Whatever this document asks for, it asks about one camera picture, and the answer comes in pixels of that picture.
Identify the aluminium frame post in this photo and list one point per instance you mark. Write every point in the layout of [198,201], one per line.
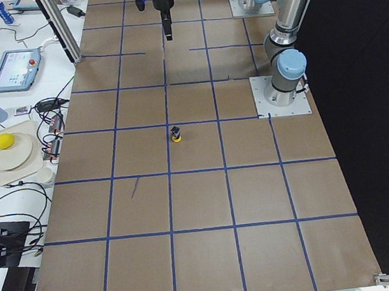
[60,28]

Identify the beige rectangular tray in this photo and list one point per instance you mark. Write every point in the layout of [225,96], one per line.
[34,162]

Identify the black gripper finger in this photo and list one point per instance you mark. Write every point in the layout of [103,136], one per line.
[167,26]

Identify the beige round plate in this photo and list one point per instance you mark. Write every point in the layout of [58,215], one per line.
[17,154]

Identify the blue teach pendant tablet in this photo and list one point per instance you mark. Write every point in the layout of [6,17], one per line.
[18,69]

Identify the yellow lemon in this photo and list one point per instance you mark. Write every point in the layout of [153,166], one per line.
[7,140]

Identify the black power adapter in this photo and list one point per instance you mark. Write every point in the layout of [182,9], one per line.
[75,11]

